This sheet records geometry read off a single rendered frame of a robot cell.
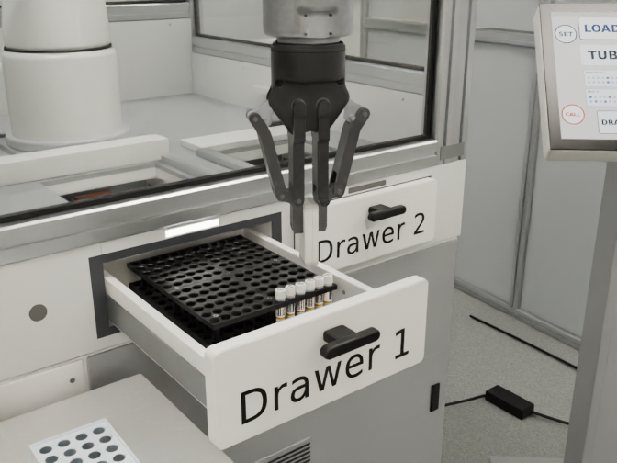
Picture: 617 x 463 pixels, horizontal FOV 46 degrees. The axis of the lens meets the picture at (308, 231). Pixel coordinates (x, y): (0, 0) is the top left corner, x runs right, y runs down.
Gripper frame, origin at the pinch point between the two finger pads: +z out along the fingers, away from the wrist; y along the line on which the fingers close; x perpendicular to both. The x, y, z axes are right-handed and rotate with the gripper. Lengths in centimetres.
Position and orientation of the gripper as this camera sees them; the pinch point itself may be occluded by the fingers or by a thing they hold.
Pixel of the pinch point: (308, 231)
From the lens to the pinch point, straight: 79.6
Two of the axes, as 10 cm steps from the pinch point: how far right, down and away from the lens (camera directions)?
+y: 9.7, -0.8, 2.1
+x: -2.3, -3.3, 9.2
